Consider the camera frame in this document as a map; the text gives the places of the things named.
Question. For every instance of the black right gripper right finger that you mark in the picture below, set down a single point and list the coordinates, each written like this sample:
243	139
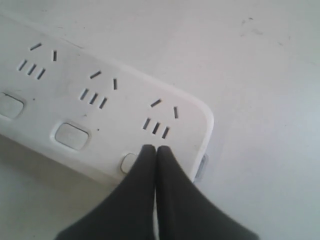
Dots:
183	212

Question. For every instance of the white five-socket power strip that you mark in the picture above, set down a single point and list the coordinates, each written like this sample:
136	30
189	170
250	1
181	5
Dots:
90	115

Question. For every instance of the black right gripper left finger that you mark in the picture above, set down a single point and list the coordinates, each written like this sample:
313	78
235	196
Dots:
127	213

